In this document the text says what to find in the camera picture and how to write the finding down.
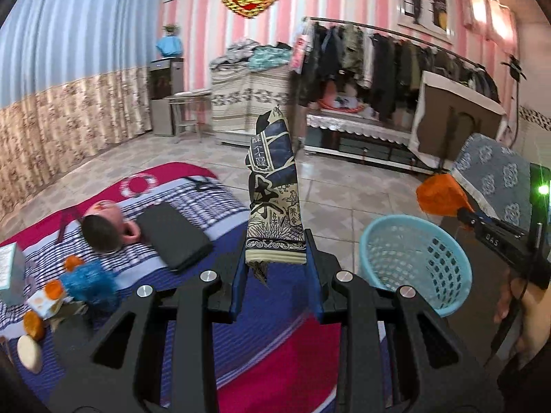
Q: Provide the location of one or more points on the chair with grey patterned cloth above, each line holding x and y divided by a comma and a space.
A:
495, 180

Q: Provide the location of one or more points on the person's right hand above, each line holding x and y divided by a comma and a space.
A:
533, 314

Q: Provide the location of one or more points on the pink window curtain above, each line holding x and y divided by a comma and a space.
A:
490, 8

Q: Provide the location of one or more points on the grey water dispenser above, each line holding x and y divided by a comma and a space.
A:
165, 94

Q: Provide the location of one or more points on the framed wall poster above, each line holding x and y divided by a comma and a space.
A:
426, 0

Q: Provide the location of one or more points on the blue and floral curtain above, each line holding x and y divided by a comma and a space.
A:
73, 73

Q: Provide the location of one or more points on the small glass side table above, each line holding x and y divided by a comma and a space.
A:
189, 97

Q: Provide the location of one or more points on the orange peel piece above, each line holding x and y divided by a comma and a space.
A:
33, 326

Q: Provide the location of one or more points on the low table with lace cloth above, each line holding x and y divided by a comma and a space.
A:
357, 127

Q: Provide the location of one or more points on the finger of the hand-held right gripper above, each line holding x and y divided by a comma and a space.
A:
467, 218

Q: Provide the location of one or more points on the white and orange carton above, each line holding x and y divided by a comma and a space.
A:
43, 307

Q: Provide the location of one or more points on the patterned cloth covered cabinet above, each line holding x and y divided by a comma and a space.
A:
249, 99

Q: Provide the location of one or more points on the black wall fixture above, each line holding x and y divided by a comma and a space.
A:
514, 66

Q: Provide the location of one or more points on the pink doll head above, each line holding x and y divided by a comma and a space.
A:
103, 232

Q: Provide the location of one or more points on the blue fuzzy scrubber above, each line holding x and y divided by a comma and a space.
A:
88, 284

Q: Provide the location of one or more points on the teal cardboard box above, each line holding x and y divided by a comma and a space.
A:
10, 273

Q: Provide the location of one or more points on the metal clothes rack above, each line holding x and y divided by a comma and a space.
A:
387, 30

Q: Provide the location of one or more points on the brown cardboard board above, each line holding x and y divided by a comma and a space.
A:
456, 116

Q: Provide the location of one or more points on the row of hanging clothes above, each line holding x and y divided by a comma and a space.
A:
387, 69

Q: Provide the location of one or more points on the light blue plastic basket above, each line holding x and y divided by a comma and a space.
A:
413, 258

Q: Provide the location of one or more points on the pile of folded clothes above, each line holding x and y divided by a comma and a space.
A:
249, 56

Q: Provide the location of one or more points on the blue and beige snack packet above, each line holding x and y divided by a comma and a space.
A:
271, 189

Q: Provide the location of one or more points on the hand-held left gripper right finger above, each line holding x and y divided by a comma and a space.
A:
316, 286

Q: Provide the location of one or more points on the black flat case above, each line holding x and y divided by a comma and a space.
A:
172, 236

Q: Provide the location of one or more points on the beige oval piece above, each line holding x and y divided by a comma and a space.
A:
29, 353

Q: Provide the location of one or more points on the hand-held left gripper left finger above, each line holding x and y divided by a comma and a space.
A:
239, 286

